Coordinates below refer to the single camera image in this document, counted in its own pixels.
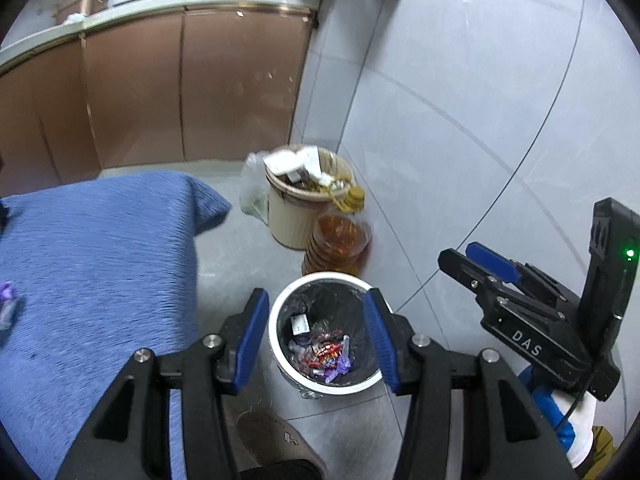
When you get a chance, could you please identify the amber oil bottle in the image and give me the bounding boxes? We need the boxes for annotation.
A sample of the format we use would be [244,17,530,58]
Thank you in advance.
[302,185,372,276]

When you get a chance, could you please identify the brown kitchen cabinets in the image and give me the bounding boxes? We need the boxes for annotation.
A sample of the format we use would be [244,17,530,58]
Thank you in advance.
[1,1,314,195]

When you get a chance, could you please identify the beige wicker waste basket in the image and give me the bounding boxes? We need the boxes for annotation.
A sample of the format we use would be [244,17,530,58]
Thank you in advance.
[264,144,355,250]

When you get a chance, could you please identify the small purple wrapper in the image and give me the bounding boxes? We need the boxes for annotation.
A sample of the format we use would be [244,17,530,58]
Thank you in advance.
[0,282,18,330]

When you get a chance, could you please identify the red snack wrapper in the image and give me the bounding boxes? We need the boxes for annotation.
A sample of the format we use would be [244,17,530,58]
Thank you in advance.
[288,330,345,380]

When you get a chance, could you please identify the purple candy wrapper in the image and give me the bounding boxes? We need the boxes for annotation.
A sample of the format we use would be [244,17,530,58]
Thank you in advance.
[323,335,352,385]

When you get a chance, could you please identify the right blue white gloved hand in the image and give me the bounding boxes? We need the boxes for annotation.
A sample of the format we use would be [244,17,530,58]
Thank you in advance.
[518,366,598,469]

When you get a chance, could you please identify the brown slipper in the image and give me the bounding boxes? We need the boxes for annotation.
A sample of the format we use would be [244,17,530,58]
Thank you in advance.
[235,410,329,480]

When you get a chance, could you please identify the blue towel table cover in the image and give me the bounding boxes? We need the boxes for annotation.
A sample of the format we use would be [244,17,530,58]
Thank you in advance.
[1,171,230,479]

